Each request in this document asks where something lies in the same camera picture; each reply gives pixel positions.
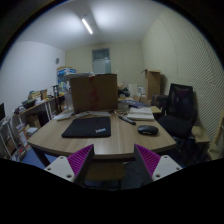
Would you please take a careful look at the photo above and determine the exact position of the wooden conference table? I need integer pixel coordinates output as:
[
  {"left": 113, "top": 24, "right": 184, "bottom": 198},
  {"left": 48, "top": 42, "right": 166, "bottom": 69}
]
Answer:
[{"left": 28, "top": 114, "right": 175, "bottom": 166}]

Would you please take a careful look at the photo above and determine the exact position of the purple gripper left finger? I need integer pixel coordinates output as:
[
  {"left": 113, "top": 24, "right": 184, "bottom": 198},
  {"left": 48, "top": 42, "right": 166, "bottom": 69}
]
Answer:
[{"left": 45, "top": 144, "right": 95, "bottom": 186}]

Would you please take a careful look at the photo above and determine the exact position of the black office chair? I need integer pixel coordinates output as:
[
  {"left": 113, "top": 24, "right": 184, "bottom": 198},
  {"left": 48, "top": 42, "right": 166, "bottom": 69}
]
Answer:
[{"left": 156, "top": 82, "right": 198, "bottom": 140}]

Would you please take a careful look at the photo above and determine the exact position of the wooden side shelf desk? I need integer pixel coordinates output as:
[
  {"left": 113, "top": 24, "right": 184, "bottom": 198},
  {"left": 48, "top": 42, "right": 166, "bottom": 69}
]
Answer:
[{"left": 12, "top": 94, "right": 66, "bottom": 131}]

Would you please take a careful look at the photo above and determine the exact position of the black computer mouse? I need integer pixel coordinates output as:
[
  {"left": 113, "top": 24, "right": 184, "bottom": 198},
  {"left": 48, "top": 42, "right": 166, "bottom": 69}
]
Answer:
[{"left": 137, "top": 125, "right": 158, "bottom": 135}]

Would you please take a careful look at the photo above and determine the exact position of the large cardboard box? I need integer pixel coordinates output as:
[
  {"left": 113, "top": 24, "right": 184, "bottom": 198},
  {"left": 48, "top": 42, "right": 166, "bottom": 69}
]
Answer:
[{"left": 70, "top": 74, "right": 118, "bottom": 112}]

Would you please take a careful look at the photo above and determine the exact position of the white door with window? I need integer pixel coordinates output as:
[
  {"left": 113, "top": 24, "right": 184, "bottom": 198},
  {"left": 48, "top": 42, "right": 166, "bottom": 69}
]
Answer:
[{"left": 92, "top": 48, "right": 111, "bottom": 74}]

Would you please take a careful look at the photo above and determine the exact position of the ceiling fluorescent light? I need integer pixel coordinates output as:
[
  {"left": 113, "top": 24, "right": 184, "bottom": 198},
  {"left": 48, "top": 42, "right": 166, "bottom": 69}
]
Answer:
[{"left": 82, "top": 18, "right": 93, "bottom": 35}]

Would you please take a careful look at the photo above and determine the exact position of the black marker pen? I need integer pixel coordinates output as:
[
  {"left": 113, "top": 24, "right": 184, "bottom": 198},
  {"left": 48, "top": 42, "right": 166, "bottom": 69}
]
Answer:
[{"left": 118, "top": 115, "right": 136, "bottom": 125}]

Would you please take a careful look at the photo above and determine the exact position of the black mouse pad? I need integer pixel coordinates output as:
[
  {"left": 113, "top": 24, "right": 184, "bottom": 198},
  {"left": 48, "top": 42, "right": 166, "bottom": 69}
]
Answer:
[{"left": 62, "top": 117, "right": 111, "bottom": 138}]

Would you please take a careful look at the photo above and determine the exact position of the blue printed box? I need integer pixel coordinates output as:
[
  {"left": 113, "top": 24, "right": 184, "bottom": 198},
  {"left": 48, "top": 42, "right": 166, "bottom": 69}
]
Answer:
[{"left": 57, "top": 66, "right": 76, "bottom": 92}]

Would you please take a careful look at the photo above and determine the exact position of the tall cardboard box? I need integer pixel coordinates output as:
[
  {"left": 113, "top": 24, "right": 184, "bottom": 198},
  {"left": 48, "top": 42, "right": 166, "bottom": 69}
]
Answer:
[{"left": 142, "top": 69, "right": 161, "bottom": 100}]

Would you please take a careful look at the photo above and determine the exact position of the stack of white papers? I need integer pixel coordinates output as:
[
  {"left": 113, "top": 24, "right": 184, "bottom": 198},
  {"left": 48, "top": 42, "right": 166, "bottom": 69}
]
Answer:
[{"left": 127, "top": 107, "right": 154, "bottom": 120}]

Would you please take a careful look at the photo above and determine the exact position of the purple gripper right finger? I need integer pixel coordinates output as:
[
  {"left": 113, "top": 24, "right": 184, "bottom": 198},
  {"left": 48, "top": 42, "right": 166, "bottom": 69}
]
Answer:
[{"left": 134, "top": 144, "right": 182, "bottom": 185}]

